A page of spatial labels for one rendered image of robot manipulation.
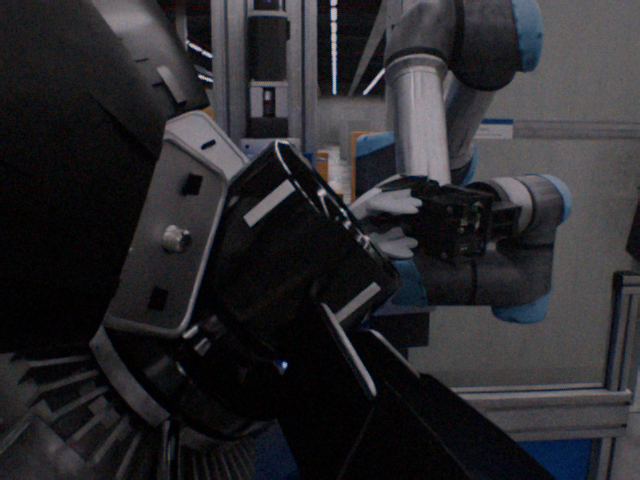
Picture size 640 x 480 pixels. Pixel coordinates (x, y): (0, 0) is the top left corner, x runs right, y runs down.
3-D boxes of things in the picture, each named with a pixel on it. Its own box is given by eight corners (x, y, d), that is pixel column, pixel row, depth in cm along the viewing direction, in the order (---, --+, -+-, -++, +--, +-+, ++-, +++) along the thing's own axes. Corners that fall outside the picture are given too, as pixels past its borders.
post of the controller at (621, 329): (609, 392, 85) (623, 275, 81) (600, 384, 88) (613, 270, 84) (626, 391, 85) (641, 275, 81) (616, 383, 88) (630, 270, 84)
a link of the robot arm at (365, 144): (352, 186, 130) (352, 129, 127) (407, 186, 130) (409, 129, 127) (355, 192, 118) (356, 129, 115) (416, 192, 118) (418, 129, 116)
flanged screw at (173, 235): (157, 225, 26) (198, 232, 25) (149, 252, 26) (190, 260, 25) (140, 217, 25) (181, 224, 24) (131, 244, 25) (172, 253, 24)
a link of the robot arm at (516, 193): (484, 172, 68) (475, 233, 70) (462, 173, 65) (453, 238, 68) (536, 183, 63) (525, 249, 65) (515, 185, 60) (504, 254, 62)
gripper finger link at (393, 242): (373, 248, 48) (440, 231, 54) (332, 231, 53) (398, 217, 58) (372, 280, 49) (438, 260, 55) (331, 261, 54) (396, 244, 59)
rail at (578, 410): (71, 448, 83) (65, 403, 81) (81, 435, 87) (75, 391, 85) (625, 436, 86) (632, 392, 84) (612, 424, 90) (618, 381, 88)
